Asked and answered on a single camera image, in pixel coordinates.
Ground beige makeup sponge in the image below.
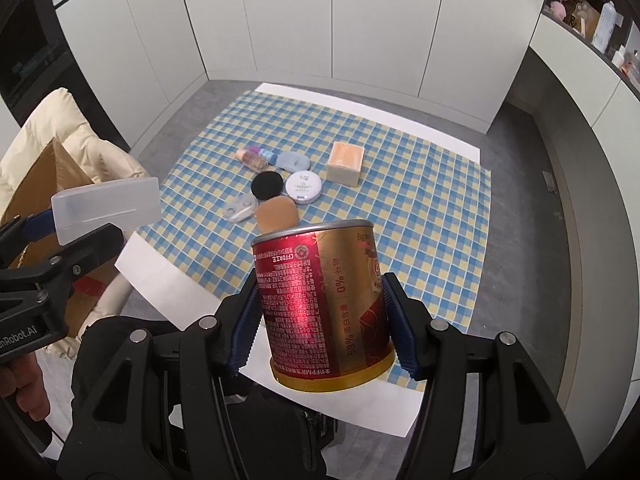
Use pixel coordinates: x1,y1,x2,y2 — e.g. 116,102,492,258
254,196,301,235

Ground light blue plastic case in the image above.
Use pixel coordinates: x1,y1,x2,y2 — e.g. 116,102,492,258
276,151,311,174

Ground white low table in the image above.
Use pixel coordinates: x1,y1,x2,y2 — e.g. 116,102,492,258
115,82,484,439

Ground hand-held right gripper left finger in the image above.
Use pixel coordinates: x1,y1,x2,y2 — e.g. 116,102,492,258
60,273,261,480

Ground pale contact lens case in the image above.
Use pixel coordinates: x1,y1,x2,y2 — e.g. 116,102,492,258
222,194,259,222

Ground white round compact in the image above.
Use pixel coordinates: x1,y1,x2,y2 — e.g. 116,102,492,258
284,170,324,205

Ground white box with peach top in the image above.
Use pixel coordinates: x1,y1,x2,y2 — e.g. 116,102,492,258
326,141,365,186

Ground cream padded chair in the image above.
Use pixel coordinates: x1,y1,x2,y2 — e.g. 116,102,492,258
0,87,162,361

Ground black round powder puff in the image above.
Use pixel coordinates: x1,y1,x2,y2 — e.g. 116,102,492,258
250,172,284,201

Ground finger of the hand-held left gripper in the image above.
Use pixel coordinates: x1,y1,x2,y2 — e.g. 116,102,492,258
0,223,126,292
0,209,56,267

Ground brown paw print box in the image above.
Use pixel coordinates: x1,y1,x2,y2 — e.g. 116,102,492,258
562,0,604,37

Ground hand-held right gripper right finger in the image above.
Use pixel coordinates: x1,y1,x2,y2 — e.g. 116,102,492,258
381,272,587,480

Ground clear bottle with pink cap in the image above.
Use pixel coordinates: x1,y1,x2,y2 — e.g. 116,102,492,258
234,148,269,171

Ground person's left hand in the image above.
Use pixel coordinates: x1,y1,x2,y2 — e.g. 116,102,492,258
0,352,52,438

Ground white pack on shelf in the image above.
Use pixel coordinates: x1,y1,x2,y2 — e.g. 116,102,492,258
592,1,619,54

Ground red and gold tin can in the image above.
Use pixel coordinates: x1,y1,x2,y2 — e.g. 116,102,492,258
250,219,399,392

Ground blue yellow checked tablecloth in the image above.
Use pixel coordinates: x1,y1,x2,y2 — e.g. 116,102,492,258
134,89,494,387

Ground brown cardboard box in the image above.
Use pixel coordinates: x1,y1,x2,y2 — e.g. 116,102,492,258
0,139,120,342

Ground black built-in appliance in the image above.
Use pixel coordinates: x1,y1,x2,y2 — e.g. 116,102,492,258
0,0,132,156

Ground square clear plastic lid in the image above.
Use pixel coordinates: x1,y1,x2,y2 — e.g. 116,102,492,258
51,176,162,246

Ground person's dark trousers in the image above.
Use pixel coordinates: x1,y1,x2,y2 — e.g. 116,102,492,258
70,315,347,480

